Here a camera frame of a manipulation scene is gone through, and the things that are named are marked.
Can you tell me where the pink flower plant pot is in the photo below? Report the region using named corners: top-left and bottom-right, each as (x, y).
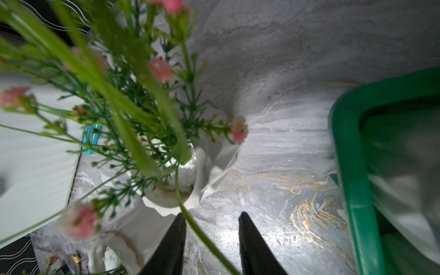
top-left (361, 110), bottom-right (440, 264)

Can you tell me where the green plastic storage tray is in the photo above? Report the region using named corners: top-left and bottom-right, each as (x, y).
top-left (329, 68), bottom-right (440, 275)

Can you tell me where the red flower potted plant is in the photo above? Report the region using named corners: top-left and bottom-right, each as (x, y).
top-left (33, 203), bottom-right (176, 275)

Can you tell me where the green grass potted plant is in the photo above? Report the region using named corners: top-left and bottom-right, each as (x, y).
top-left (0, 0), bottom-right (250, 275)

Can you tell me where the white box brown lid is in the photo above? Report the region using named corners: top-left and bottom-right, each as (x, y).
top-left (0, 73), bottom-right (85, 248)

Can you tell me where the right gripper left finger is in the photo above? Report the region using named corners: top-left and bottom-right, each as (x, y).
top-left (139, 213), bottom-right (186, 275)

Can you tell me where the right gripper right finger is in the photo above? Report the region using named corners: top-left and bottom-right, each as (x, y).
top-left (238, 212), bottom-right (287, 275)

